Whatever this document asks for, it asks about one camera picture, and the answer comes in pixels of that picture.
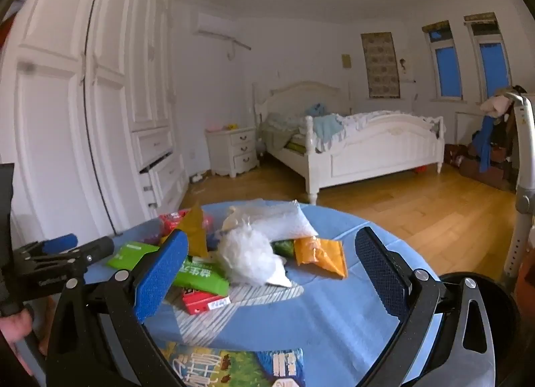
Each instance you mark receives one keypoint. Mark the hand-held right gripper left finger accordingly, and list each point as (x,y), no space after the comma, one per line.
(161,274)

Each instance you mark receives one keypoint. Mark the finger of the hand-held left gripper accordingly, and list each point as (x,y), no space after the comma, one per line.
(94,250)
(60,243)

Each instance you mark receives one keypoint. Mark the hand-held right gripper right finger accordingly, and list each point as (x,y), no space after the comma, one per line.
(382,274)

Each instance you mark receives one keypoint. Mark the white plastic bag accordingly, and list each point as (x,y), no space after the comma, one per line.
(250,259)

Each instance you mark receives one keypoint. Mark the black round trash bin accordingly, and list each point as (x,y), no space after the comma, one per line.
(508,328)

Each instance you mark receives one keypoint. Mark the person's left hand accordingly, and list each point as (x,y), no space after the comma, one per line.
(16,326)

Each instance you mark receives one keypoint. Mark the green snack packet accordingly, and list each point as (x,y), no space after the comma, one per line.
(196,276)

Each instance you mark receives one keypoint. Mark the small red box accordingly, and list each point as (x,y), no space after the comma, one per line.
(205,301)

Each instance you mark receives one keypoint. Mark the red snack packet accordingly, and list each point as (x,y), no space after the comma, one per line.
(173,222)

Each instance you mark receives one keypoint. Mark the yellow brown wrapper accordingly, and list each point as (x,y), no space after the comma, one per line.
(196,230)

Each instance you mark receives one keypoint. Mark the orange snack packet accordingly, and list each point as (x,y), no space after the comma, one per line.
(319,255)

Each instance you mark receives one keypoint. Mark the small green wrapper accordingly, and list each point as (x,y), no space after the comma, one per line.
(284,248)

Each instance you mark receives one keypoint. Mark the white power strip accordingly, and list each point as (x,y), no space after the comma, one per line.
(197,178)

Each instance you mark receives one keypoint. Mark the printed picture book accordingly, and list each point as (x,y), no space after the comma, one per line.
(234,366)

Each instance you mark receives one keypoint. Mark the clear bubble wrap bag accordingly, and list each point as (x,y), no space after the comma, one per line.
(276,220)

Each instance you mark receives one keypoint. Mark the white bed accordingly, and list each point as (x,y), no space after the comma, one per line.
(376,149)

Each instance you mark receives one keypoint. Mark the white nightstand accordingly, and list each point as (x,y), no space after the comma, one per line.
(232,151)

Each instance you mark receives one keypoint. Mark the brown bags pile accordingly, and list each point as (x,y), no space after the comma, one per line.
(480,163)

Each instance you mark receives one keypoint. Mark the light blue shirt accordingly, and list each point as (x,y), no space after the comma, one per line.
(330,127)

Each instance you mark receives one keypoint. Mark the pink item on nightstand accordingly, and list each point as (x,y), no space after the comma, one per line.
(215,126)

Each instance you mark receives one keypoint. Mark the white wardrobe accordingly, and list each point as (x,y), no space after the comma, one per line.
(113,90)

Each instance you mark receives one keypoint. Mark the hanging blue cloth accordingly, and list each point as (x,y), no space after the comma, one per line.
(487,144)

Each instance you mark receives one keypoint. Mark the grey adjustable chair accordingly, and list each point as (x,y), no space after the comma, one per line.
(524,186)

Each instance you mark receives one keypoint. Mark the grey green blanket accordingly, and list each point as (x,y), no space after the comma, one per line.
(284,130)

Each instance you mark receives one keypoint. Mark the blue plush toy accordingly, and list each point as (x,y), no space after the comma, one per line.
(317,109)

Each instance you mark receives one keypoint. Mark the pink cloth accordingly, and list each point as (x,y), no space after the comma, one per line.
(493,105)

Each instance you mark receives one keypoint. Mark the narrow window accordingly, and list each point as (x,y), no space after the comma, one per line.
(445,65)
(493,63)

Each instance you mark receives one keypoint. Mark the white air conditioner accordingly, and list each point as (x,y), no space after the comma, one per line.
(215,23)

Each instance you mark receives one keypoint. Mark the patterned wall hanging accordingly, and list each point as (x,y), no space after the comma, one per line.
(381,65)

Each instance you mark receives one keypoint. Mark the small yellow wall frame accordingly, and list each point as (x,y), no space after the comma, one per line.
(346,60)

